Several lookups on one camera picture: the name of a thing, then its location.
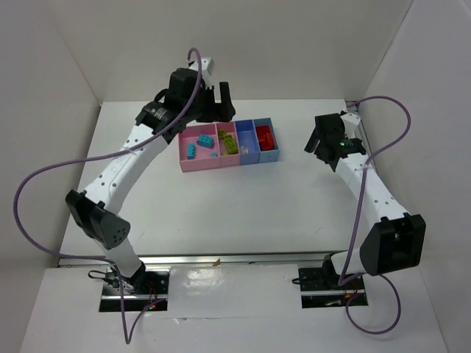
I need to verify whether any green curved lego brick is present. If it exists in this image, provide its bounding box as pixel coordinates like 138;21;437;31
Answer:
218;129;227;140

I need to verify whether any teal curved lego brick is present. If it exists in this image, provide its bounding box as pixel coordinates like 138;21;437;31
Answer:
196;135;215;149

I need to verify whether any long green lego brick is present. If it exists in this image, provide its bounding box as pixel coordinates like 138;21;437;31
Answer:
222;135;238;154

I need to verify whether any teal long lego brick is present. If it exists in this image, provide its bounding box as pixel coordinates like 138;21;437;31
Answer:
186;143;196;160

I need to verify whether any red rounded lego brick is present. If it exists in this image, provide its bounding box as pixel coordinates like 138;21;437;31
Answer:
255;125;274;151

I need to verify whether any red lego arch brick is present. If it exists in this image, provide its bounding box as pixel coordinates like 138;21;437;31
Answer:
258;133;275;151

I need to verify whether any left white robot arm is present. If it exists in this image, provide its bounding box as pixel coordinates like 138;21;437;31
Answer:
65;68;236;292

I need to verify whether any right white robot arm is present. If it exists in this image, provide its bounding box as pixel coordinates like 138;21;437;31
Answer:
305;112;426;286

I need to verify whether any purple-blue container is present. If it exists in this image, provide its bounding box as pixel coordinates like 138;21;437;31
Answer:
235;120;261;165

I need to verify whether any light blue container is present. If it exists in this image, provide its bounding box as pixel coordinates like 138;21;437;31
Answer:
254;118;280;163

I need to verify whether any small pink container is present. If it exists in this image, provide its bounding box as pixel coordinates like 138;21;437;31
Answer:
216;123;241;168

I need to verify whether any large pink container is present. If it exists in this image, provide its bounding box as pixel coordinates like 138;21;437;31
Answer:
178;124;221;173

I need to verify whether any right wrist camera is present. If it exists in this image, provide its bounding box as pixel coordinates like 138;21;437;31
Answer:
340;113;361;138

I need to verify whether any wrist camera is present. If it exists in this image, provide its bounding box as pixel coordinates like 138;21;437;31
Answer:
340;113;361;138
188;57;215;87

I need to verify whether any aluminium right rail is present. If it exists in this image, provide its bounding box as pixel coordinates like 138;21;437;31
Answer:
345;99;388;210

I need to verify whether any aluminium rail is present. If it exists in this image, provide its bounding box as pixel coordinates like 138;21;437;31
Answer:
57;250;343;268
345;99;388;210

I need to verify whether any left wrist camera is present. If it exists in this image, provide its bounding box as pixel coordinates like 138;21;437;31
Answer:
188;57;215;87

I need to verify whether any aluminium front rail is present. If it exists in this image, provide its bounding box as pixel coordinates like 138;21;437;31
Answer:
57;250;343;268

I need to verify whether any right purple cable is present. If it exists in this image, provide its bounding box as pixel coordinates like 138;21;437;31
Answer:
337;96;411;335

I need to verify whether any purple cable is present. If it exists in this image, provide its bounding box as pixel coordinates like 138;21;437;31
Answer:
337;96;411;335
13;47;204;345

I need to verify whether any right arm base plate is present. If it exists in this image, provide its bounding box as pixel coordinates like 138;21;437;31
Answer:
291;256;369;309

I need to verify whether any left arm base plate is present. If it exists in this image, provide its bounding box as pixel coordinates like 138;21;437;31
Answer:
88;268;170;313

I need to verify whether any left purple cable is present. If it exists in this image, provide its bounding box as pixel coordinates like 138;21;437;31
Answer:
13;47;204;345

